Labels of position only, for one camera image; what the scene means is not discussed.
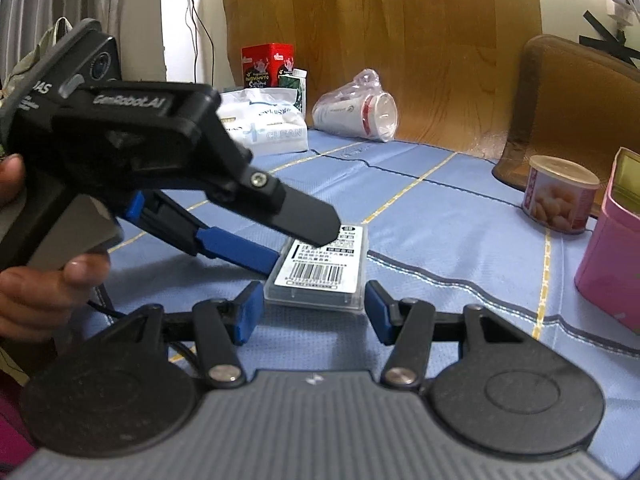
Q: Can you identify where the peanut can with lid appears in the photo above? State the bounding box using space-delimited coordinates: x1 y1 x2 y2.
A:
522 155 600 234

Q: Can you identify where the bagged white red mug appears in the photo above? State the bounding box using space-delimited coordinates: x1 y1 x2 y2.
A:
311 68 399 142

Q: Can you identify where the red tea box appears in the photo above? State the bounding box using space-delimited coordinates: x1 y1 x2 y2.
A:
241 44 295 88

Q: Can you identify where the blue table mat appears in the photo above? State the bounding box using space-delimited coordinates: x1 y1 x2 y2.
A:
105 131 639 477

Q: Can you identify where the green white drink carton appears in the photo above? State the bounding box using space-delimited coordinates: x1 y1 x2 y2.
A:
278 68 307 116

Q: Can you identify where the pink metal tin box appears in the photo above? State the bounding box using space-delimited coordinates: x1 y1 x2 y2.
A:
574 148 640 333

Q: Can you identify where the clear box with barcode label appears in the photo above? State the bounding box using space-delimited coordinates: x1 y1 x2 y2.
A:
264 224 368 313

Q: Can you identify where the white tissue pack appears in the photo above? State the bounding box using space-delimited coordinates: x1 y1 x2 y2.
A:
217 88 308 156

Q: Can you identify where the brown woven seat cushion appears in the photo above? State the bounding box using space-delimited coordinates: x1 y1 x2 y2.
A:
492 35 640 216

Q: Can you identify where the wood pattern board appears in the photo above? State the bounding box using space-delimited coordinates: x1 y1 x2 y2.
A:
222 0 541 158

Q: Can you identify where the person's left hand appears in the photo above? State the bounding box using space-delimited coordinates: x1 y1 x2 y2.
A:
0 153 113 344

